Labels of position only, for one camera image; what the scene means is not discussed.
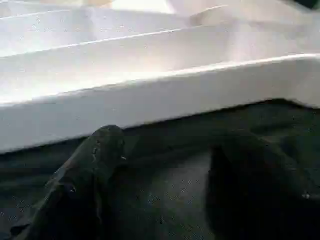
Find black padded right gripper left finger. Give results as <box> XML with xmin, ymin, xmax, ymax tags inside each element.
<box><xmin>9</xmin><ymin>124</ymin><xmax>127</xmax><ymax>240</ymax></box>

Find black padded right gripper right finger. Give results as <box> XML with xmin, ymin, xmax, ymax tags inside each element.
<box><xmin>204</xmin><ymin>129</ymin><xmax>320</xmax><ymax>240</ymax></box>

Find white plastic table top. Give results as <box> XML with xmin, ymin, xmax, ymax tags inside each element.
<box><xmin>0</xmin><ymin>0</ymin><xmax>320</xmax><ymax>155</ymax></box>

